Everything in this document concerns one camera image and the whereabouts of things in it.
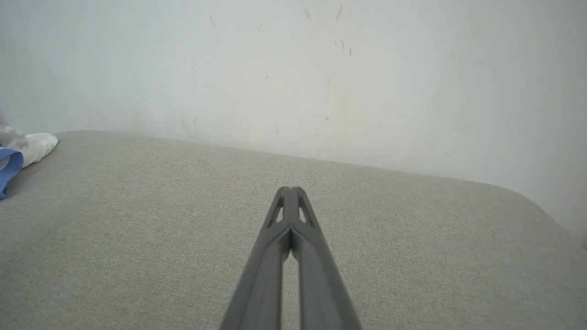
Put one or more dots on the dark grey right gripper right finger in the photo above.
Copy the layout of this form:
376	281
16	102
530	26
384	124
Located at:
321	288

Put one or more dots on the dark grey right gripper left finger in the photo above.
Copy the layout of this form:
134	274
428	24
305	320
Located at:
261	284

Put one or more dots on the white shirt with blue sleeves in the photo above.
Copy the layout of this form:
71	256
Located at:
36	144

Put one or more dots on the grey fabric sofa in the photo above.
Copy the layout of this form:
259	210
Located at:
137	238

